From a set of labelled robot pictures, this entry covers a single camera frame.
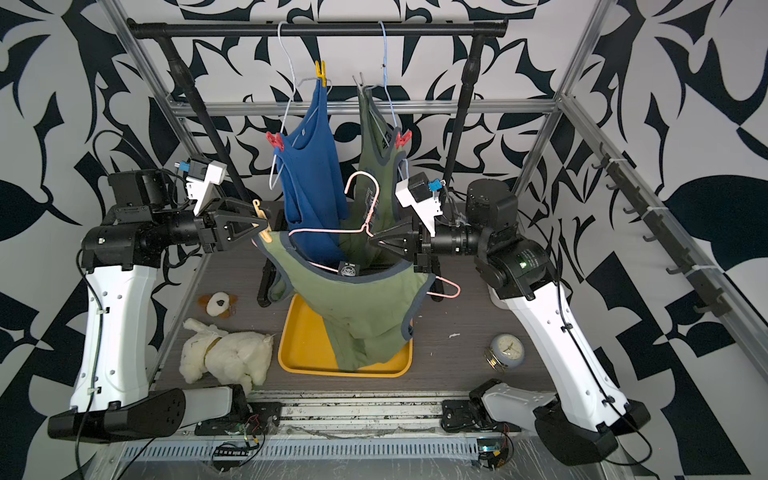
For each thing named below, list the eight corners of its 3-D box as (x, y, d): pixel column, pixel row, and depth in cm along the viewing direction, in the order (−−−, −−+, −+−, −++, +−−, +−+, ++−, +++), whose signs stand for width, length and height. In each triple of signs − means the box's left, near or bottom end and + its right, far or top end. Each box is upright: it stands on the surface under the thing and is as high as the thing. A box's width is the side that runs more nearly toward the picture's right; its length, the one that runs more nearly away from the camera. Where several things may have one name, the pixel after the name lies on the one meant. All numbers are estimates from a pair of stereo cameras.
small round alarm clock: (495, 366, 83) (498, 363, 80) (488, 338, 88) (492, 333, 85) (524, 367, 83) (529, 363, 80) (516, 338, 88) (520, 333, 85)
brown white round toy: (196, 318, 92) (191, 314, 90) (205, 295, 97) (201, 291, 95) (232, 318, 92) (228, 314, 90) (240, 295, 97) (236, 291, 95)
